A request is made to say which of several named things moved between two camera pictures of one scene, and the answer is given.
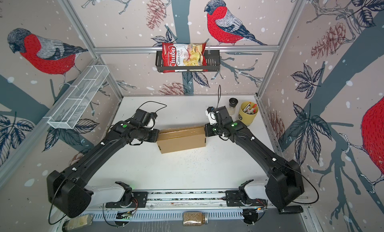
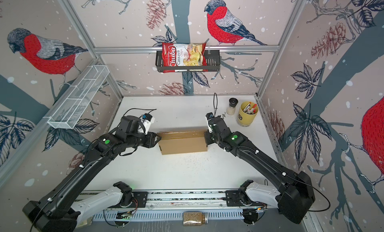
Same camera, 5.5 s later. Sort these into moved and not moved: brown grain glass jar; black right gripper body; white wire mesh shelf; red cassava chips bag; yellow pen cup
Moved: black right gripper body
Not moved: red cassava chips bag; yellow pen cup; brown grain glass jar; white wire mesh shelf
